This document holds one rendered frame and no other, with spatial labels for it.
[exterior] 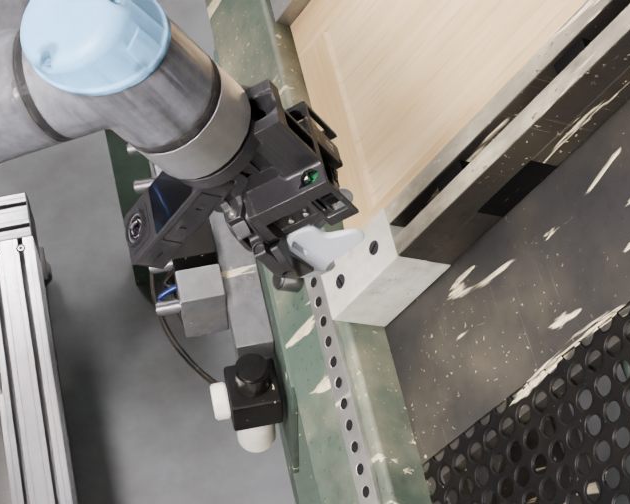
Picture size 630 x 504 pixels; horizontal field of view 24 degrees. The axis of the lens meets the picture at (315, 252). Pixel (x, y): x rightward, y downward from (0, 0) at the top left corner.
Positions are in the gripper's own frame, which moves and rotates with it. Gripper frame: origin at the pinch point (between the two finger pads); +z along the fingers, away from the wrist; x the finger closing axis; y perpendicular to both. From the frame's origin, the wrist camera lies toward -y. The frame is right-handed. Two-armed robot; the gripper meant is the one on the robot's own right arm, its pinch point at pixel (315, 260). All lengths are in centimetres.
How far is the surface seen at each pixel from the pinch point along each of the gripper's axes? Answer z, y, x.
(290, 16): 41, -10, 60
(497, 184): 26.9, 10.2, 16.0
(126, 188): 83, -58, 81
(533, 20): 24.9, 19.3, 30.1
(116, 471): 106, -82, 46
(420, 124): 34.5, 3.1, 31.7
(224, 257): 50, -29, 38
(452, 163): 26.0, 6.9, 19.8
